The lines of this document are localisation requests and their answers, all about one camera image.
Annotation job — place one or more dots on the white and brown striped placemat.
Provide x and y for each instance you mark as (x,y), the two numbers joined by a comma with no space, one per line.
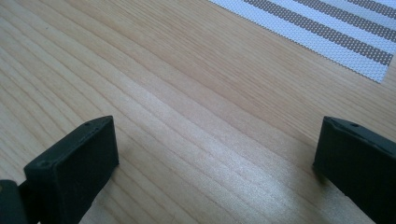
(327,28)

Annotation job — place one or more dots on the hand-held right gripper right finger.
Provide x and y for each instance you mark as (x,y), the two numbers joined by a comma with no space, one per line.
(358,165)

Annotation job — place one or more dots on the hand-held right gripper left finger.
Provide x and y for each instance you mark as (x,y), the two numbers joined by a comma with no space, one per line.
(72,174)

